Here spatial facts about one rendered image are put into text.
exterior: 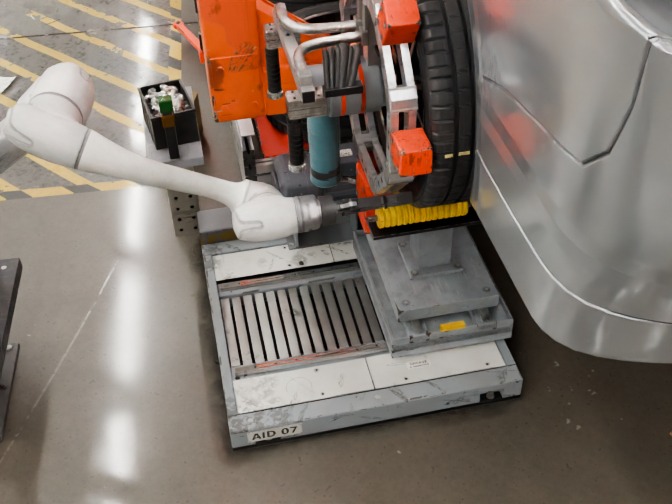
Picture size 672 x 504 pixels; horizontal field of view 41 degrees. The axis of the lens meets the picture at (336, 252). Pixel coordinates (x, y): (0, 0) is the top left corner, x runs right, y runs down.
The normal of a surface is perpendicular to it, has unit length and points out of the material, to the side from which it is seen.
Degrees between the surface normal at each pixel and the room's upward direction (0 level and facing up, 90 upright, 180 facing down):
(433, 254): 90
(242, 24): 90
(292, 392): 0
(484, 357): 0
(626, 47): 89
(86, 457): 0
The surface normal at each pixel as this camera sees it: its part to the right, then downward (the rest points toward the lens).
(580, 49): -0.97, 0.17
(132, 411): -0.03, -0.75
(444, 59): 0.15, 0.06
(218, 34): 0.21, 0.64
